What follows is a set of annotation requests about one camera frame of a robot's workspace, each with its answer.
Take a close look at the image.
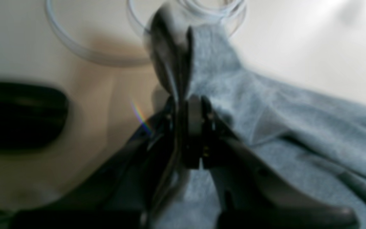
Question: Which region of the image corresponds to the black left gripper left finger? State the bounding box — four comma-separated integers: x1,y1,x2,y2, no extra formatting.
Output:
11,97,180,229

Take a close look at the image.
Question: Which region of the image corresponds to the coiled light blue cable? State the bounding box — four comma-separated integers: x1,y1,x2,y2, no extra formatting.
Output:
45,0,247,68

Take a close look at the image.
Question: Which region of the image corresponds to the black computer mouse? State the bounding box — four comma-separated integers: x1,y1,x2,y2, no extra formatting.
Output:
0,82,70,150

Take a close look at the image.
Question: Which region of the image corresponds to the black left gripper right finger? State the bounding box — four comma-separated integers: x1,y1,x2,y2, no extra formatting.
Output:
183,96,360,229

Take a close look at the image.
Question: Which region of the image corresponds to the grey t-shirt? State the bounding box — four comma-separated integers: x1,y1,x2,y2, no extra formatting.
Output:
143,3,366,229

